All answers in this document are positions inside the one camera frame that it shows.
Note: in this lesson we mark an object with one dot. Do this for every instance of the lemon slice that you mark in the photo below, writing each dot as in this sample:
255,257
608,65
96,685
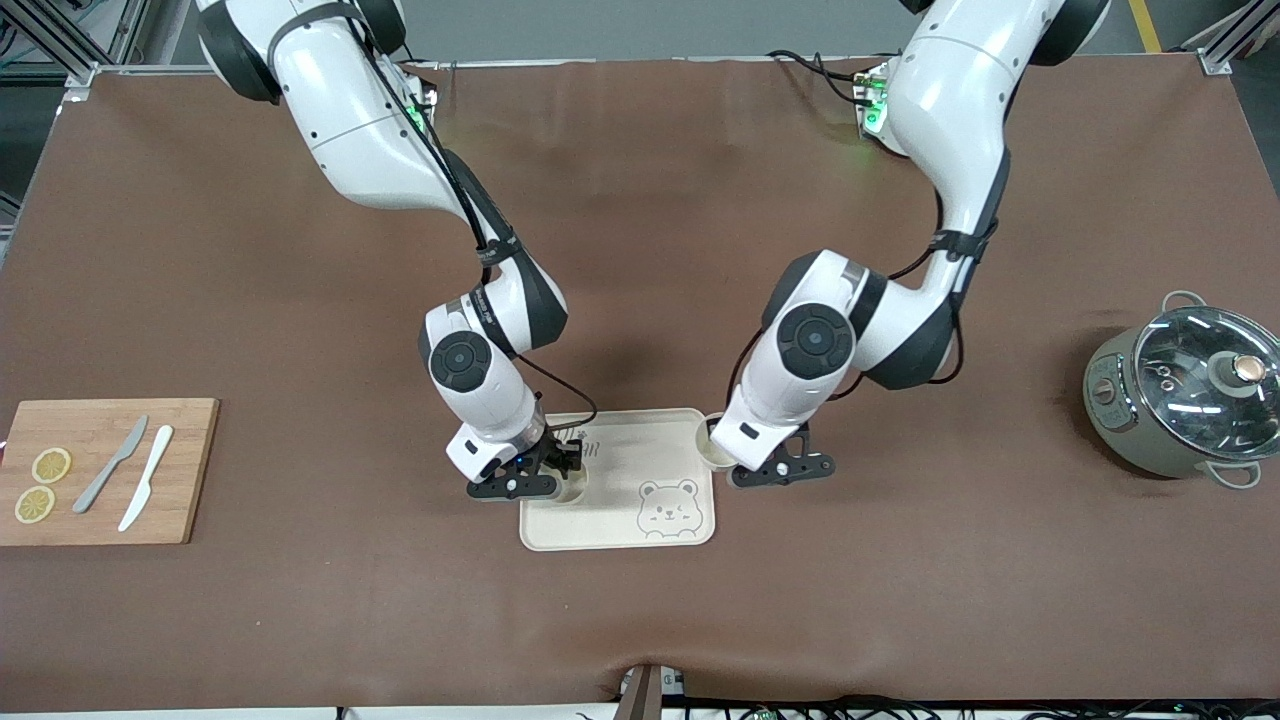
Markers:
35,504
51,465

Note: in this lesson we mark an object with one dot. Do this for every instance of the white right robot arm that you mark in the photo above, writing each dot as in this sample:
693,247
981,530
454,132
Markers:
350,130

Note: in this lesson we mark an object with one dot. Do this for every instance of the glass pot lid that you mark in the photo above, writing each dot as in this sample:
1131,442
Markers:
1180,400

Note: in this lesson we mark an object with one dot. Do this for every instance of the brown table mat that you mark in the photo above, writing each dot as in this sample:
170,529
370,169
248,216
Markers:
640,620

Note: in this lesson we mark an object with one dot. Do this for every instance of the aluminium frame post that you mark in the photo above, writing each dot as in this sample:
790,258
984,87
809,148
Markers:
1215,55
82,75

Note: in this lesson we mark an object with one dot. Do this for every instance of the grey plastic knife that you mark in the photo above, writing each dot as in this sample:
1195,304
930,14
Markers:
110,467

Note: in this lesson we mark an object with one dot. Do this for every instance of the grey-green electric pot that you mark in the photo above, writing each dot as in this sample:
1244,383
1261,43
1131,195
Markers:
1120,430

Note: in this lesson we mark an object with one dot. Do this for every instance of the white plastic knife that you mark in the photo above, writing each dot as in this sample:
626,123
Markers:
150,470

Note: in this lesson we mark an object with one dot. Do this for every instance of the cream bear print tray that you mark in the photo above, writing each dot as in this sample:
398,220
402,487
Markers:
610,520

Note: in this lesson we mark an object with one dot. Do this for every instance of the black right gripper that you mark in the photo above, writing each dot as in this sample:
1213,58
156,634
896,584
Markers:
553,455

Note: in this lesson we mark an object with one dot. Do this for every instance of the wooden cutting board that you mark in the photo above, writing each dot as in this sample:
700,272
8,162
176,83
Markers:
100,520

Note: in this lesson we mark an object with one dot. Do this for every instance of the white plastic cup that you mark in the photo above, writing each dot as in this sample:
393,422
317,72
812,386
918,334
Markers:
575,492
712,445

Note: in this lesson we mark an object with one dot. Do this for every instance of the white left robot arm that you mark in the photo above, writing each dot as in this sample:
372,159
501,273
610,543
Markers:
950,110

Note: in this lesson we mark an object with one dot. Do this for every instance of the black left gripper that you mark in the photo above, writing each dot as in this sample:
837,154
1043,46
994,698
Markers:
804,426

